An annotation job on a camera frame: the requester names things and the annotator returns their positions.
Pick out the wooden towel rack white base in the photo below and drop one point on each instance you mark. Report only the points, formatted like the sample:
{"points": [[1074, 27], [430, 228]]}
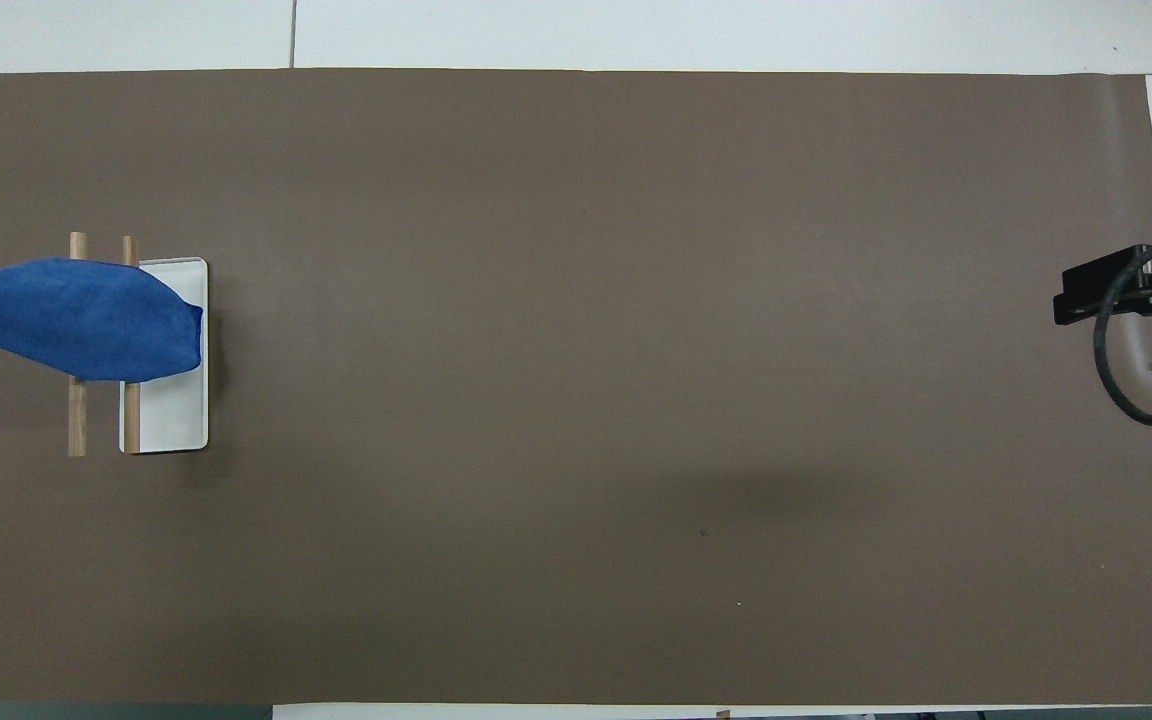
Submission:
{"points": [[176, 412]]}

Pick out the blue towel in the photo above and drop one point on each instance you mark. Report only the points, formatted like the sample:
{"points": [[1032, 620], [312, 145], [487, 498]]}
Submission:
{"points": [[76, 318]]}

